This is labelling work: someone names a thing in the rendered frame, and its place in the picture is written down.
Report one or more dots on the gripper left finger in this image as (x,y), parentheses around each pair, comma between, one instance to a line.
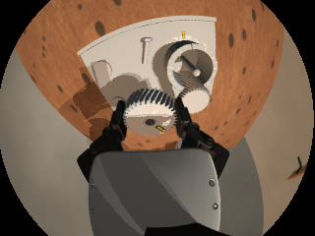
(110,140)

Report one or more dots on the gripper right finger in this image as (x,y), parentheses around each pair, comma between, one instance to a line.
(193,137)

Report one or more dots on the beige pin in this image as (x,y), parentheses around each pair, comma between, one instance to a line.
(147,41)

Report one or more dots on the white toothed gear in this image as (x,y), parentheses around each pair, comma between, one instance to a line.
(149,112)

